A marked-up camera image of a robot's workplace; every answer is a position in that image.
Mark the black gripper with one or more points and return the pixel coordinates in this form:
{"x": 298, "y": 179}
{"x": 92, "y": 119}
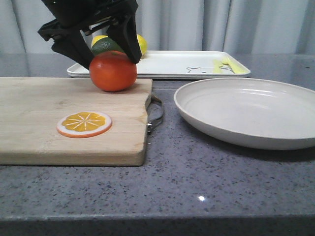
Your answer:
{"x": 72, "y": 16}

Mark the orange mandarin fruit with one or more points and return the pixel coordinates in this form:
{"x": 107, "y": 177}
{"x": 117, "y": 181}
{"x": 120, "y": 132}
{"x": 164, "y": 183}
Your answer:
{"x": 112, "y": 71}

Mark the beige round plate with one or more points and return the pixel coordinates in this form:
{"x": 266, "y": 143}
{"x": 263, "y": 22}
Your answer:
{"x": 249, "y": 112}

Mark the white rectangular bear tray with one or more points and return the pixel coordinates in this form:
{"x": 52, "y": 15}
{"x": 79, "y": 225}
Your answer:
{"x": 191, "y": 65}

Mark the yellow lemon on left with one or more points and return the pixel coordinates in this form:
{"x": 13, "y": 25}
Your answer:
{"x": 98, "y": 39}

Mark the yellow lemon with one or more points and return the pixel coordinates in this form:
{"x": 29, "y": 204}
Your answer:
{"x": 98, "y": 39}
{"x": 142, "y": 44}

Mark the dark green lime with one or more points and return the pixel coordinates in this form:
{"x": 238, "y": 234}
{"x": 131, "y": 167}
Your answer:
{"x": 105, "y": 45}

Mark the yellow lemon on right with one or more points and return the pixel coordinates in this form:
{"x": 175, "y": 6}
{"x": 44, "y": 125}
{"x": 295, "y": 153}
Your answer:
{"x": 142, "y": 44}

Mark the fake orange slice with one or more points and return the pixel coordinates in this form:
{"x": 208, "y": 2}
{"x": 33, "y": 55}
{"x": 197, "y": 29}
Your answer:
{"x": 84, "y": 124}

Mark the wooden cutting board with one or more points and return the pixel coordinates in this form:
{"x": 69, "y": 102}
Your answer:
{"x": 30, "y": 109}

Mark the pale yellow plastic fork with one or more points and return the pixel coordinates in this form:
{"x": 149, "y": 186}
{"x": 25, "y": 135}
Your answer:
{"x": 234, "y": 67}

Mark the grey curtain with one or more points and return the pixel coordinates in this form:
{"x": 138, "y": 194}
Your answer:
{"x": 233, "y": 26}

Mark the metal cutting board handle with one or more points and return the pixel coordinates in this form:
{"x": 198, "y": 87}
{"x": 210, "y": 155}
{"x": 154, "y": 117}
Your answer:
{"x": 155, "y": 113}

